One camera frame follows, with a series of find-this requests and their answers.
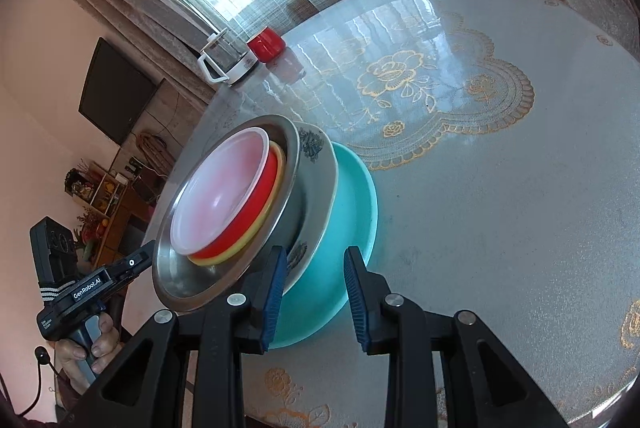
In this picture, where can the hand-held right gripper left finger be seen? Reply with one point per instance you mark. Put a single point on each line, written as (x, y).
(272, 303)

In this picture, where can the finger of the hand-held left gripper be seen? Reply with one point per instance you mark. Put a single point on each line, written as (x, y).
(134, 262)

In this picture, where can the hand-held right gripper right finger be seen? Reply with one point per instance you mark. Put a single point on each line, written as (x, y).
(356, 303)

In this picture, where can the stainless steel bowl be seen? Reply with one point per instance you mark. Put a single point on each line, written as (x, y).
(185, 283)

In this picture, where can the teal plate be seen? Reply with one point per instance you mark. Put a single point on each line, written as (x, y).
(350, 218)

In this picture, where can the red bowl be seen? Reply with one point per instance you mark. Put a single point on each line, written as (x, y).
(225, 193)

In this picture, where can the large white floral plate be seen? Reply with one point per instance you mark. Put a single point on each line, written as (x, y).
(320, 188)

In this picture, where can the yellow bowl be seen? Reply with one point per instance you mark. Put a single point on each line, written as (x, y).
(278, 180)

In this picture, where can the person's left hand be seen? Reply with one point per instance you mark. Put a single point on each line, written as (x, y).
(107, 340)

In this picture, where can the wooden cabinet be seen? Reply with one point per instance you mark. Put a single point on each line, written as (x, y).
(125, 228)

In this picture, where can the small wooden shelf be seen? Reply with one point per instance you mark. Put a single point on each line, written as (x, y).
(107, 188)

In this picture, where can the wooden chair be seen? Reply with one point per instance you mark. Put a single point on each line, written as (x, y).
(150, 147)

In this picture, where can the black flat television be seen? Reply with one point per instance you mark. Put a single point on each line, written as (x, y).
(117, 92)

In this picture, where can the white glass kettle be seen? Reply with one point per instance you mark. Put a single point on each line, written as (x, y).
(230, 57)

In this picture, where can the red mug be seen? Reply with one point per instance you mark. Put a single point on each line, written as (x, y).
(265, 43)

